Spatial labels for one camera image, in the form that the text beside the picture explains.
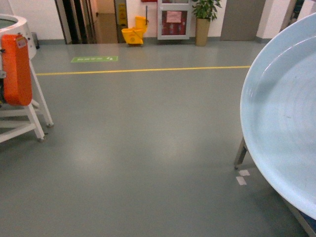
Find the light blue round tray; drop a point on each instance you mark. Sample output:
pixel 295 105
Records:
pixel 278 113

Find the yellow mop bucket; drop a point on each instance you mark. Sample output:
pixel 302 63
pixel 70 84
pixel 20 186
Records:
pixel 134 35

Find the fire extinguisher cabinet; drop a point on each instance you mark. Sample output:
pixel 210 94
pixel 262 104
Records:
pixel 174 19

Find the potted green plant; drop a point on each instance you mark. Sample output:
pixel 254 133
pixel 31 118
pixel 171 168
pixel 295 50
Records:
pixel 205 11

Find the orange machine cover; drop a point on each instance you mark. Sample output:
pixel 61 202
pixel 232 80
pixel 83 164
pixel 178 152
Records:
pixel 15 81

